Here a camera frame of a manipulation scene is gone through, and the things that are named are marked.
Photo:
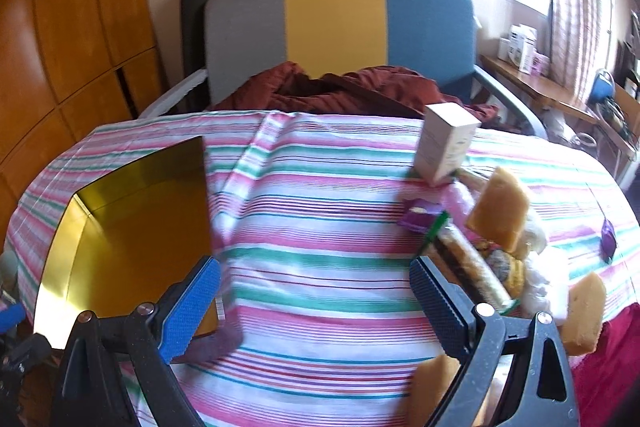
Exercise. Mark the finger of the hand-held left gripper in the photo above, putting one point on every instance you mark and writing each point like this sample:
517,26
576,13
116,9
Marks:
11,316

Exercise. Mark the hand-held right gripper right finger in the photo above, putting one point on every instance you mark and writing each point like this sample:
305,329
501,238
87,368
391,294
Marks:
440,307

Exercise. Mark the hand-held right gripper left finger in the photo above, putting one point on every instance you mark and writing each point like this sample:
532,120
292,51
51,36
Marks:
192,302

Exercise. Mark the rice snack bar packet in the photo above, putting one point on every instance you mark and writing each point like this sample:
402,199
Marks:
470,264

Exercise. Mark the yellow patterned sock ball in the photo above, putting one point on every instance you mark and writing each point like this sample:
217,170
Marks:
502,264

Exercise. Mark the yellow sponge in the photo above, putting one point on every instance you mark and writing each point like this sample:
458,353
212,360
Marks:
432,389
585,312
500,207

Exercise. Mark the purple snack packet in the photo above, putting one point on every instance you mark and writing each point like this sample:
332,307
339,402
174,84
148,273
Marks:
422,214
608,239

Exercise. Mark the maroon box with gold lining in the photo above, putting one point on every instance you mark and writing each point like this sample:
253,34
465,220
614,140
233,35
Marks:
135,227

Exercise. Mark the clear plastic bag ball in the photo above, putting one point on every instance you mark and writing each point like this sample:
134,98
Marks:
542,292

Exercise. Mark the white carton box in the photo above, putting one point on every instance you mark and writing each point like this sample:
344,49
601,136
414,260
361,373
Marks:
445,147

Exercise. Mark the striped bedsheet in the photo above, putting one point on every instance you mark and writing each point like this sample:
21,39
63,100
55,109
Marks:
320,232

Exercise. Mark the red cloth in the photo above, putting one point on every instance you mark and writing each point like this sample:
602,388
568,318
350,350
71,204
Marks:
612,372

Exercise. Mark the dark red jacket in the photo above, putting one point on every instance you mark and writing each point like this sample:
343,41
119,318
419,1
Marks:
350,92

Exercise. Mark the wooden desk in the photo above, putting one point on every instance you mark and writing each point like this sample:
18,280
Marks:
545,94

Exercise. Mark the small purple box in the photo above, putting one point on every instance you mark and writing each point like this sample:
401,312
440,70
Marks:
540,64

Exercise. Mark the white box on desk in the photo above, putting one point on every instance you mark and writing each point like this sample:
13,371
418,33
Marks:
522,49

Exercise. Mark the wooden side shelf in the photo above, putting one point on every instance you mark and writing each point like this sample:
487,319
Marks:
627,99

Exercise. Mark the wooden wardrobe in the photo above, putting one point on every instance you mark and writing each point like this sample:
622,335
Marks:
75,32

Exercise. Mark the grey yellow blue chair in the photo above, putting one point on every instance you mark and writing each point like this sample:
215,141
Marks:
335,22

